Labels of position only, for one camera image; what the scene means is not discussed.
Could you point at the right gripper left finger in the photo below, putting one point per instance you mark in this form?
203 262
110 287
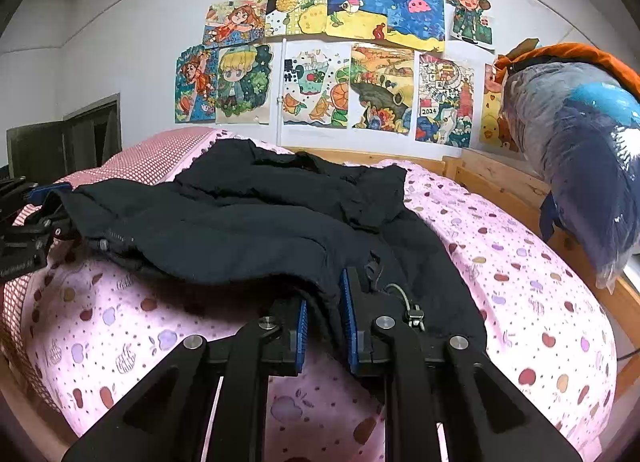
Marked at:
206 400

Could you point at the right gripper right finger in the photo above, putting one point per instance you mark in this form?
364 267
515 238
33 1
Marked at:
444 398

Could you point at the black padded jacket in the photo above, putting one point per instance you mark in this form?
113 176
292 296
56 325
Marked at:
241 213

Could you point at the dark wooden door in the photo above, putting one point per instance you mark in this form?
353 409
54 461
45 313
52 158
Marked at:
85 139

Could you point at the pink heart-print duvet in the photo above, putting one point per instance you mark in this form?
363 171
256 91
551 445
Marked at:
323 414

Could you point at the red checked pillow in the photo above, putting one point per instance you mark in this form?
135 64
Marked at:
151 161

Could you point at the swimming girl drawing lower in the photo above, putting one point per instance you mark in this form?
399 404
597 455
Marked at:
196 86

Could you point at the yellow bear drawing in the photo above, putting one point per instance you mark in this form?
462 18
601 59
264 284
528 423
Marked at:
494 129

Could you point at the blond boy drawing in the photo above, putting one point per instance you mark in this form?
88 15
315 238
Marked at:
244 84

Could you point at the red-hair girl drawing upper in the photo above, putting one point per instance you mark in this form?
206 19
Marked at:
233 22

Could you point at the bagged bedding pile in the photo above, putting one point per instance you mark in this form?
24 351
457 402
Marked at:
579 130

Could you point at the city collage drawing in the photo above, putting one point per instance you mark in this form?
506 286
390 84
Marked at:
446 102

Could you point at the landscape flowers drawing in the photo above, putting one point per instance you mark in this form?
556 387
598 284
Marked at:
382 79

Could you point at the cup and oranges drawing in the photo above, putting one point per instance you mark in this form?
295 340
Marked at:
315 80

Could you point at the pineapple drawing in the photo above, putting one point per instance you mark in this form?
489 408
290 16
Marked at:
295 17

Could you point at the orange cloth on pile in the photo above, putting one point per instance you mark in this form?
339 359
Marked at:
529 53

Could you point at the pink jellyfish sea drawing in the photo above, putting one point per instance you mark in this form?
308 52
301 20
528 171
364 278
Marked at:
417 24

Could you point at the red-hair boy drawing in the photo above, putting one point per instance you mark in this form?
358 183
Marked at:
471 23

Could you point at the blue sea fish drawing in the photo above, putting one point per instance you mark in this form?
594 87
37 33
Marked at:
357 19

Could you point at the wooden bed frame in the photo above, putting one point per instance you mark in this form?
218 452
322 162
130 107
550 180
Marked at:
525 191

